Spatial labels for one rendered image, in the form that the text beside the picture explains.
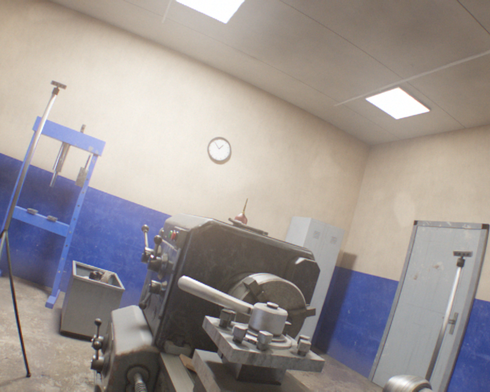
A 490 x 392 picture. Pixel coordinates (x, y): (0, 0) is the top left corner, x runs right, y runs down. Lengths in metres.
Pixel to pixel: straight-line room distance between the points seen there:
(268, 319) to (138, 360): 0.79
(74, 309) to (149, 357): 1.99
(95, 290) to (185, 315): 2.02
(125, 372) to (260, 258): 0.64
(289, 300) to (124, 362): 0.61
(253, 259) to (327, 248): 3.62
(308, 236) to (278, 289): 3.58
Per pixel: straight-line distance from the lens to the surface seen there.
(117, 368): 1.32
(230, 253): 1.23
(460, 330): 4.06
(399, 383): 0.68
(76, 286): 3.18
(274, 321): 0.60
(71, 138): 4.00
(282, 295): 1.11
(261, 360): 0.55
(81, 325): 3.29
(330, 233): 4.85
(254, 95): 5.06
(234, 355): 0.53
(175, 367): 1.17
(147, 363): 1.32
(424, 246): 4.55
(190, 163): 4.59
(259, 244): 1.27
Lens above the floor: 1.29
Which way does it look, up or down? 9 degrees up
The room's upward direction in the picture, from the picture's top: 17 degrees clockwise
